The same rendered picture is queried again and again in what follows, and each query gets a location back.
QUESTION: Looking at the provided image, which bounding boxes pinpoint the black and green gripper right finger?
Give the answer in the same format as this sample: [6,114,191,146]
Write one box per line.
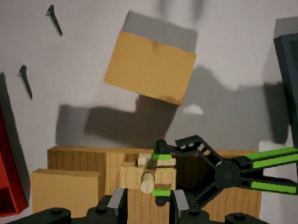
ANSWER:
[169,190,269,224]

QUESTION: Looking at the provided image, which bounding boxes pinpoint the light wooden dowel pin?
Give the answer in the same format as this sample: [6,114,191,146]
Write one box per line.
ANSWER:
[141,172,154,193]

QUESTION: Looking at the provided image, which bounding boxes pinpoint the red open tray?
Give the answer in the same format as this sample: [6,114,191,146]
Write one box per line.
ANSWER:
[0,104,29,218]

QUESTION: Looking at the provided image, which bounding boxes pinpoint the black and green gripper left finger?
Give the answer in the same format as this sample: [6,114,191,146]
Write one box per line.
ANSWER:
[6,188,128,224]

